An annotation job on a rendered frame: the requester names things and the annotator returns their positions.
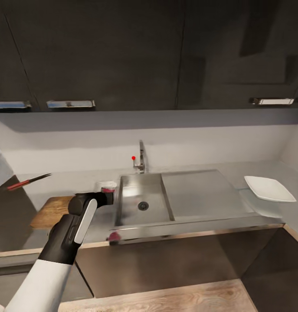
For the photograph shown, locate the bowl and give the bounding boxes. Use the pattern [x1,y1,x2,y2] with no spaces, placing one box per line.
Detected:
[245,176,296,203]

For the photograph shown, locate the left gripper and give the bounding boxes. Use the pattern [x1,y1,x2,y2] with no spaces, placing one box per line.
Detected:
[95,192,113,208]

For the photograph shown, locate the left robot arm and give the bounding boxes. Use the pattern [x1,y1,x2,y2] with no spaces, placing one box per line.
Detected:
[3,181,118,312]

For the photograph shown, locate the cutting board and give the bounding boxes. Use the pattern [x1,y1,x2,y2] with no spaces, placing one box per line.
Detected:
[30,195,75,228]

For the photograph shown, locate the parer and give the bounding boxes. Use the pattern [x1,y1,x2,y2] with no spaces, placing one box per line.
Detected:
[9,179,32,189]

